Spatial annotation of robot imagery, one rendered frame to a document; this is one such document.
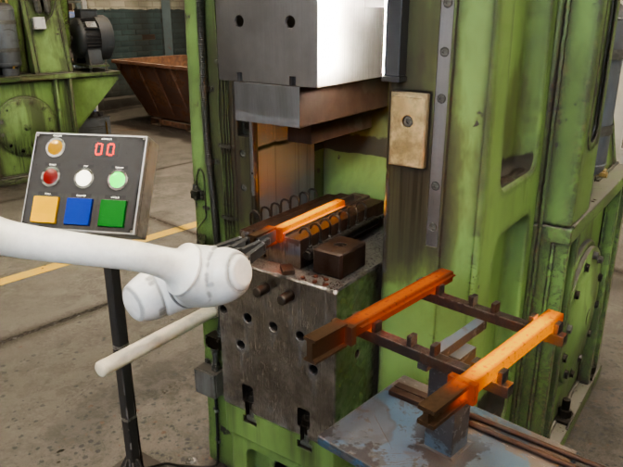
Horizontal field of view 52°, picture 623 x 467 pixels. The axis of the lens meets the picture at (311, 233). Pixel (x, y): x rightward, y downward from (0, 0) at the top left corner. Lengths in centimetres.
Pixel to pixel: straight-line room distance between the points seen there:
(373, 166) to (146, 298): 94
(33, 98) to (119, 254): 527
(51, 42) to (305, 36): 516
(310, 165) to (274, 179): 18
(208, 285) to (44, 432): 166
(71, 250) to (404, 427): 72
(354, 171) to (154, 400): 134
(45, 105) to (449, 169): 526
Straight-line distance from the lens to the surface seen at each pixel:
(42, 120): 640
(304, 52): 148
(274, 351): 169
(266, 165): 185
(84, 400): 288
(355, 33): 158
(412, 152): 150
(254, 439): 191
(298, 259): 160
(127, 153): 184
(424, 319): 164
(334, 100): 161
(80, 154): 191
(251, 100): 158
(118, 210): 180
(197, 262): 118
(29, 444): 272
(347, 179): 204
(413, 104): 148
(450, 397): 95
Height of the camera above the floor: 154
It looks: 20 degrees down
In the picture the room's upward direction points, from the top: straight up
